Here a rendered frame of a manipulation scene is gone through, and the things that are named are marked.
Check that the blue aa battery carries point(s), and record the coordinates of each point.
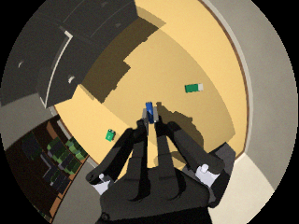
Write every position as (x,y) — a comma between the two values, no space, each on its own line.
(150,112)

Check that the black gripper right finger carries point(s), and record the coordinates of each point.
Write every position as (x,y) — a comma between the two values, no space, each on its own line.
(205,166)

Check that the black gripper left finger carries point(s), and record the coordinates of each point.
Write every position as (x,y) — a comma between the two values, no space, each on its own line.
(106,173)

